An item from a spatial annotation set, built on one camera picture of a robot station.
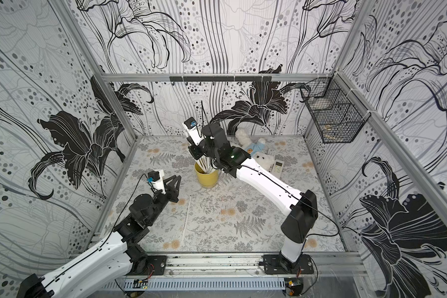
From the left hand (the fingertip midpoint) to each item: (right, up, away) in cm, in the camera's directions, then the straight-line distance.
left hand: (182, 180), depth 76 cm
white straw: (-1, -19, +10) cm, 22 cm away
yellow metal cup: (+8, -2, +15) cm, 17 cm away
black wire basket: (+72, +32, +12) cm, 79 cm away
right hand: (+5, +18, -4) cm, 19 cm away
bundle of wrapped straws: (+8, +6, +15) cm, 18 cm away
